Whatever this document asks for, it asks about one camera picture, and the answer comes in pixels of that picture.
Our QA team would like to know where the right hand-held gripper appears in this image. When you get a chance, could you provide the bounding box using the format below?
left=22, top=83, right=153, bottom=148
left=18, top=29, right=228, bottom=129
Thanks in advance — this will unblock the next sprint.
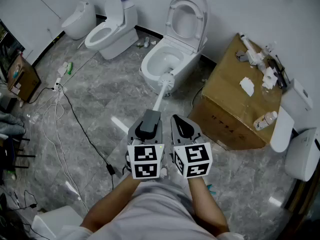
left=170, top=114, right=214, bottom=180

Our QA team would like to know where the large cardboard box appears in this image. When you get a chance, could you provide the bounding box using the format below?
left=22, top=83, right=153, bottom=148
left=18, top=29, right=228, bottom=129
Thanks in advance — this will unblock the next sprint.
left=187, top=32, right=288, bottom=152

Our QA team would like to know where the white caulking gun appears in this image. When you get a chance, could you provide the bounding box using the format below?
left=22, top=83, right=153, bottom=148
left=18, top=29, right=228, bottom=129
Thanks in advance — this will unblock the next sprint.
left=238, top=32, right=271, bottom=73

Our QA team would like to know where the person's left forearm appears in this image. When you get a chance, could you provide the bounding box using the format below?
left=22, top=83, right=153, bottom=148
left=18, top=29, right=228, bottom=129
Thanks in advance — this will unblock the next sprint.
left=79, top=175, right=141, bottom=234

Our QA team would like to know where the person's white shirt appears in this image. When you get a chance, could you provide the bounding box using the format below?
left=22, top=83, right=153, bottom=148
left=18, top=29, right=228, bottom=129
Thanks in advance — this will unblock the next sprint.
left=37, top=181, right=245, bottom=240

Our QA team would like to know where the white two-piece toilet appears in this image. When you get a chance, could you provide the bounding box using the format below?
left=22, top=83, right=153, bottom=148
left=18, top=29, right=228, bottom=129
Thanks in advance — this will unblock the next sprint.
left=269, top=78, right=320, bottom=183

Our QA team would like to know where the green plastic piece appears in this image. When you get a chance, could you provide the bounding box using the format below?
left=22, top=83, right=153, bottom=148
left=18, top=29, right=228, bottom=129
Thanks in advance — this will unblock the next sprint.
left=205, top=182, right=217, bottom=197

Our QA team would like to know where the flat white tissue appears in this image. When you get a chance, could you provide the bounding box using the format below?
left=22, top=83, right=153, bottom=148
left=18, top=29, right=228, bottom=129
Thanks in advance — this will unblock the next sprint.
left=239, top=76, right=255, bottom=98

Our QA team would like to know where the white tankless toilet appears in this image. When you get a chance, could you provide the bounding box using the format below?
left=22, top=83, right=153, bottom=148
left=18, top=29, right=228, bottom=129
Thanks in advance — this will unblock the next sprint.
left=138, top=0, right=209, bottom=96

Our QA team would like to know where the white plastic bottle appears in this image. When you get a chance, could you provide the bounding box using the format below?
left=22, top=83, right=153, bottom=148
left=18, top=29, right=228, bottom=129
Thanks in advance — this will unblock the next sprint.
left=253, top=110, right=279, bottom=132

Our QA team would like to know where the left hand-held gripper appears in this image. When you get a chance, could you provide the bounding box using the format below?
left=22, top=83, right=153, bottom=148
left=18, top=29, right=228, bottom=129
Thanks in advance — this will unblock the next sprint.
left=126, top=117, right=166, bottom=180

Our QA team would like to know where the person's right forearm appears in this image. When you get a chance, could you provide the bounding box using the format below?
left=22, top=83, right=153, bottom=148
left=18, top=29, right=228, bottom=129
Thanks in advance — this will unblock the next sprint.
left=187, top=176, right=230, bottom=235

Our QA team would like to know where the black hand tool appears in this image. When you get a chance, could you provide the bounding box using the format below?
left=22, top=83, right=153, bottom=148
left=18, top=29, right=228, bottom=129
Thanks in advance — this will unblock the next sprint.
left=267, top=54, right=291, bottom=89

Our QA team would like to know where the white toilet with tank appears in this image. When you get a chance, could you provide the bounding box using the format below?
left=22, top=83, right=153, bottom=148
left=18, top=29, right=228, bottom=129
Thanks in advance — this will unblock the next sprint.
left=84, top=0, right=140, bottom=61

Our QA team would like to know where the crumpled white tissue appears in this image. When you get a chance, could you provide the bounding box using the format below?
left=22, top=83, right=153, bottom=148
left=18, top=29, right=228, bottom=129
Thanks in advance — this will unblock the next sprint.
left=261, top=66, right=279, bottom=90

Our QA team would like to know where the white egg-shaped toilet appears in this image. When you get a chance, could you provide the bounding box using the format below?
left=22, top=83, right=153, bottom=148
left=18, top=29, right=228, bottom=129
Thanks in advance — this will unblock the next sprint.
left=61, top=0, right=97, bottom=41

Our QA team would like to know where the small cardboard box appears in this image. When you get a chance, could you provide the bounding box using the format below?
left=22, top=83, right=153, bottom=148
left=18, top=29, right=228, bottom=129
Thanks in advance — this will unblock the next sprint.
left=6, top=54, right=42, bottom=103

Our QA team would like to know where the black metal rack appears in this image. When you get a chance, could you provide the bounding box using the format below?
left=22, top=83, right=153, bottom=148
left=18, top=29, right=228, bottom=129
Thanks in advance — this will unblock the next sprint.
left=0, top=133, right=36, bottom=173

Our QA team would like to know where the grey plastic part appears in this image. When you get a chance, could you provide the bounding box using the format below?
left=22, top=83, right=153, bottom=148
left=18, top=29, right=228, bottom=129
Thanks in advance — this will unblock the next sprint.
left=235, top=49, right=249, bottom=63

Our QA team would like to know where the white cable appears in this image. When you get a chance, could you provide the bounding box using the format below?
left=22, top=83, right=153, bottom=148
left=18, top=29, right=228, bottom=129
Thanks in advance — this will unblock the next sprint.
left=29, top=88, right=90, bottom=212

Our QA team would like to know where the white toilet brush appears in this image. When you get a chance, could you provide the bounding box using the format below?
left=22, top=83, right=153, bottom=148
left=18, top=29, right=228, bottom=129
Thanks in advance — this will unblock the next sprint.
left=143, top=71, right=179, bottom=135

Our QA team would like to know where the white packet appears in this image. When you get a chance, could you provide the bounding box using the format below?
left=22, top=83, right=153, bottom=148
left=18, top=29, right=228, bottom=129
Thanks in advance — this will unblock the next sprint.
left=57, top=61, right=69, bottom=77

